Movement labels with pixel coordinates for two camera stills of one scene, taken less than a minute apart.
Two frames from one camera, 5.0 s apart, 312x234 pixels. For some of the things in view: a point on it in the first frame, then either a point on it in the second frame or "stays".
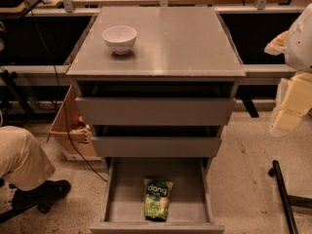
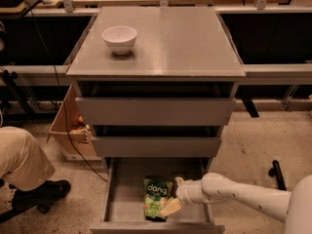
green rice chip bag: (157, 198) stays
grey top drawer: (156, 111) stays
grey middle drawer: (157, 146) stays
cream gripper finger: (277, 45) -> (190, 191)
